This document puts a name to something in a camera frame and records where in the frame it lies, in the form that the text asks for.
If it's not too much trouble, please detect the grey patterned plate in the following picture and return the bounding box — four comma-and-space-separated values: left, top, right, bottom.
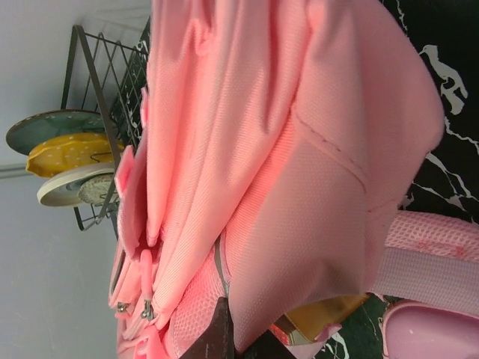
78, 174, 113, 206

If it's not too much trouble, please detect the pink student backpack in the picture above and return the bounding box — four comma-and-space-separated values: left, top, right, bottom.
109, 1, 478, 358

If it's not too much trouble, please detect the brown leather wallet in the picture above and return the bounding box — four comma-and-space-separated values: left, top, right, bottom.
269, 294, 370, 346

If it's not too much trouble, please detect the white rimmed plate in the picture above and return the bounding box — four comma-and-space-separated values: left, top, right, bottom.
37, 162, 115, 207

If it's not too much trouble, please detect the dark green plate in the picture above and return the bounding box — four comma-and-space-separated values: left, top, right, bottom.
5, 109, 105, 156

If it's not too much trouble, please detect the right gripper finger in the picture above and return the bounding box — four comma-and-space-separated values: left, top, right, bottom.
194, 297, 292, 359

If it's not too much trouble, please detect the yellow dotted plate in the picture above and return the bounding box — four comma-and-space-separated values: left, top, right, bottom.
25, 132, 114, 178

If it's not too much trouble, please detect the metal wire dish rack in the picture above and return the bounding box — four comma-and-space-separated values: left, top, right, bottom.
59, 14, 152, 233

